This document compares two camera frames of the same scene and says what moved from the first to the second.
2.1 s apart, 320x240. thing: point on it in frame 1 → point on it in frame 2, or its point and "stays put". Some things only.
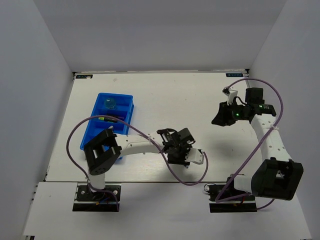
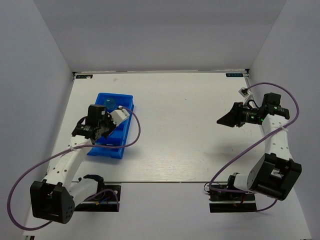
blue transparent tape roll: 110,103 stays put
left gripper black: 180,161 → 108,116
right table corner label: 234,75 stays put
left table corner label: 84,76 stays put
